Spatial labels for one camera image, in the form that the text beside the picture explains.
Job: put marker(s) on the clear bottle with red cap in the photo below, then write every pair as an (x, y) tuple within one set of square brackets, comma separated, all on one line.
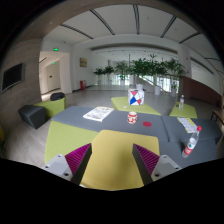
[(192, 142)]

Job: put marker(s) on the clear bottle on far table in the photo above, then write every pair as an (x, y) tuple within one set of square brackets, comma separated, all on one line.
[(181, 103)]

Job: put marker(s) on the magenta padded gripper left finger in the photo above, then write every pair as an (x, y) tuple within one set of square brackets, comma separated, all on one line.
[(71, 166)]

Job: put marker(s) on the open magazine on table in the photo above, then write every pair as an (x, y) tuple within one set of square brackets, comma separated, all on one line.
[(98, 113)]

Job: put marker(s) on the potted green plant right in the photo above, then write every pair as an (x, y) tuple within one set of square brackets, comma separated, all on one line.
[(175, 70)]

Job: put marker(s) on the potted green plant centre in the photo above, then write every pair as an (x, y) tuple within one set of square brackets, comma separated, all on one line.
[(141, 68)]

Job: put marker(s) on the framed wall picture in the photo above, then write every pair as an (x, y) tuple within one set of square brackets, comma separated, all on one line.
[(83, 62)]

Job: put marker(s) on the red fire extinguisher box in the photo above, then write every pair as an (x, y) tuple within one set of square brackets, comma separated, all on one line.
[(83, 84)]

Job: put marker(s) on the potted green plant left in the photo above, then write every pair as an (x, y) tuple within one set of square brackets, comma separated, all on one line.
[(99, 71)]

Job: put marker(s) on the black wall television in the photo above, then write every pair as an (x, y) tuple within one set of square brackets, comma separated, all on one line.
[(12, 76)]

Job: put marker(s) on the yellow printed sheet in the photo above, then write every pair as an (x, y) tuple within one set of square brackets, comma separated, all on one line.
[(188, 124)]

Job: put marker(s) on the potted green plant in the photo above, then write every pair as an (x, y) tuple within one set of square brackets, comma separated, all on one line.
[(99, 71), (175, 70), (141, 68)]

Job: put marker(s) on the white red blue cube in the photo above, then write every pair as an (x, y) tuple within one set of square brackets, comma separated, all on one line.
[(135, 97)]

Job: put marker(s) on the red round coaster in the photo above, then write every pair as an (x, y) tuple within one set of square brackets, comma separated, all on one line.
[(147, 124)]

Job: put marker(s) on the red and white mug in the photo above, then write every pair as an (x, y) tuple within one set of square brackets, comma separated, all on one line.
[(132, 117)]

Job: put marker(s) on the green seat with black cushion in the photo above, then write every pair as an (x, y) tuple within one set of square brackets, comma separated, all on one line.
[(54, 105)]

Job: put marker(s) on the green small far table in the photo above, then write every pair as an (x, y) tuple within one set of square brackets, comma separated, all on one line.
[(187, 111)]

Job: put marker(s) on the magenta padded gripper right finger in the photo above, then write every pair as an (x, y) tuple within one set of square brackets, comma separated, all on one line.
[(151, 166)]

